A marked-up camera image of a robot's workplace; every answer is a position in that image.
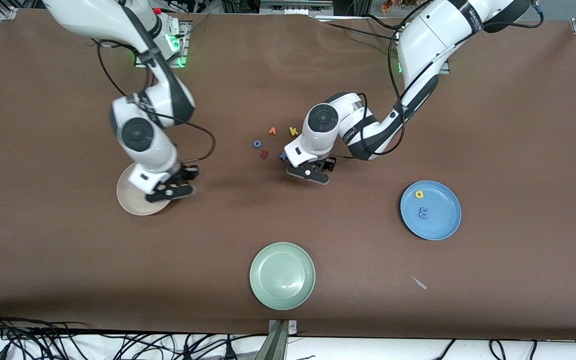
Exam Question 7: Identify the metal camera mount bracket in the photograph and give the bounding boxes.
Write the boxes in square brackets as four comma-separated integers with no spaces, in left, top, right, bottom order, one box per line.
[267,319,299,360]

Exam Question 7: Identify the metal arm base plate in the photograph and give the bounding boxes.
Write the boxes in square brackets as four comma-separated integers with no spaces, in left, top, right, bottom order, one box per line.
[134,22,190,69]
[397,59,452,75]

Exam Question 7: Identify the pale green round plate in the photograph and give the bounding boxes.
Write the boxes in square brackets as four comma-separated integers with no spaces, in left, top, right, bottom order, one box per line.
[249,242,316,311]

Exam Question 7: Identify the blue round plate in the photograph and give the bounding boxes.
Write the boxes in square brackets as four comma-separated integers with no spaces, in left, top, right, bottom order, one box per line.
[400,180,462,241]

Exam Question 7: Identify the grey metal frame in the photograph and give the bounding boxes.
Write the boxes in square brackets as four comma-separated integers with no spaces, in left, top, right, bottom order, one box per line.
[259,0,335,16]

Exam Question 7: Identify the light beige round plate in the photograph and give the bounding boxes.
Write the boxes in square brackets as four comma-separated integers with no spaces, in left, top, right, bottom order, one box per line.
[116,162,171,216]

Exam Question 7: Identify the black floor cable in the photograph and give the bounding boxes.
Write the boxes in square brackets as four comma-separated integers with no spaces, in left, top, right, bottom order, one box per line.
[488,339,508,360]
[437,339,458,360]

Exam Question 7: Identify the black cable on table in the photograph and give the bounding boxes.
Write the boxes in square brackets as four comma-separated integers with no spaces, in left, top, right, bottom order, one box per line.
[313,17,401,41]

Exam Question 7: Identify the tangled black floor cables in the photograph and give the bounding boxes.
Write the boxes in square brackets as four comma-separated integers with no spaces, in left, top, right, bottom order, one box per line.
[0,310,269,360]

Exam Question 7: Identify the brown table cover sheet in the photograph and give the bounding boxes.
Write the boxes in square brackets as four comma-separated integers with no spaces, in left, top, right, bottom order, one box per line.
[0,7,576,341]

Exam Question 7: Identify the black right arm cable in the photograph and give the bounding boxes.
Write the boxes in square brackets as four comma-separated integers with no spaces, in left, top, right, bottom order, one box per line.
[90,39,136,97]

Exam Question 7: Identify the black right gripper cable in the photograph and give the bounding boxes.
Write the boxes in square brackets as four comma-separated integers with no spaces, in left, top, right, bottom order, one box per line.
[160,112,217,163]

